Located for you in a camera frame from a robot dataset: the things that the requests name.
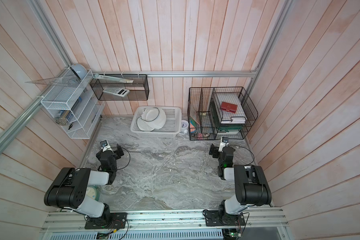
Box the green analog clock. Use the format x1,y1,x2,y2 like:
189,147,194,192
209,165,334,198
86,186,100,201

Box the aluminium front rail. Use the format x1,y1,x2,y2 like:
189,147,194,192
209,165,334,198
41,206,289,233

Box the clear triangle ruler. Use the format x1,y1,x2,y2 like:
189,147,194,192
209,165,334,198
26,76,81,87

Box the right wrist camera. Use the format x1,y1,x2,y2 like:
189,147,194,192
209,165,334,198
219,137,229,152

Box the black wire desk organizer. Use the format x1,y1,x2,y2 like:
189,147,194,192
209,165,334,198
188,87,259,141

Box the white perforated plastic basket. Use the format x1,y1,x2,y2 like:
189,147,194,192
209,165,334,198
131,106,182,138

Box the metal roll on shelf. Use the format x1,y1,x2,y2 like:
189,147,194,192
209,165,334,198
55,110,73,126

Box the red wallet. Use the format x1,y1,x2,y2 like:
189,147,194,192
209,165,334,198
221,102,238,114

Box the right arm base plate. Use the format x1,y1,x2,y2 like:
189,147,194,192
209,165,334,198
203,210,246,227

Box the grey round speaker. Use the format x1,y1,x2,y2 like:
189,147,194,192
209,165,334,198
70,64,88,80

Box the horizontal aluminium wall rail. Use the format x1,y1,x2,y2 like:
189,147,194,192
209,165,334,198
93,71,257,78

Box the colourful folders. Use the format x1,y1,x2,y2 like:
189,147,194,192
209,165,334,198
189,105,201,134

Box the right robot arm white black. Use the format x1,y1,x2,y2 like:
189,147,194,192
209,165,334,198
203,142,272,227

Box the small white cup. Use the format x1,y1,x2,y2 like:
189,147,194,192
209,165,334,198
179,120,189,135

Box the white calculator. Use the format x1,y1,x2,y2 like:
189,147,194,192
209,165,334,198
103,87,130,98

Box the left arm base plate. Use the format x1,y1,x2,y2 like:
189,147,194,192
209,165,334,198
84,213,128,230

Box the white notebook stack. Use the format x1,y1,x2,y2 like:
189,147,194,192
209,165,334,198
213,92,247,124

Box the white wire wall shelf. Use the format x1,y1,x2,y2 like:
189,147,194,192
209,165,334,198
41,69,105,140

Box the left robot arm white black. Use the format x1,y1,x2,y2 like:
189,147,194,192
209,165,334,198
44,140,127,230

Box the black wire wall basket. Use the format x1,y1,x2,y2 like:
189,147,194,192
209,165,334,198
90,74,150,101

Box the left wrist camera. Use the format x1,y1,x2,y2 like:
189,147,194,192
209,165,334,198
100,140,113,152

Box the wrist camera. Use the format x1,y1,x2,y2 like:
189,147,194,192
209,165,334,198
100,140,113,152
219,137,229,152

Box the green books stack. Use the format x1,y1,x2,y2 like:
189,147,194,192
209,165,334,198
209,100,245,134

